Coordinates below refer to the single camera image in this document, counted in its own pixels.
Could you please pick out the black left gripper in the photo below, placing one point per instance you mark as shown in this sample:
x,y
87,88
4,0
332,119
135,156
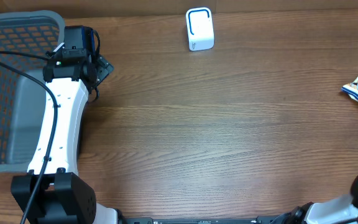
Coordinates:
x,y
104,68

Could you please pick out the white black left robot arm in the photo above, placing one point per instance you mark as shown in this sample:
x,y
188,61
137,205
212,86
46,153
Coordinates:
x,y
52,191

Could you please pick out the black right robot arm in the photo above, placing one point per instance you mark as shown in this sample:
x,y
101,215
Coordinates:
x,y
343,209

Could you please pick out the white barcode scanner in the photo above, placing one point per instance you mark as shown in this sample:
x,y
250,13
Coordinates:
x,y
199,24

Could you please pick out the grey plastic shopping basket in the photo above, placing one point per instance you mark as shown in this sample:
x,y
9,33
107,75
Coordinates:
x,y
25,36

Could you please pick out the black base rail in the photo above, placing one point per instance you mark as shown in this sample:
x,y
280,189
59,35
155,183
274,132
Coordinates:
x,y
258,220

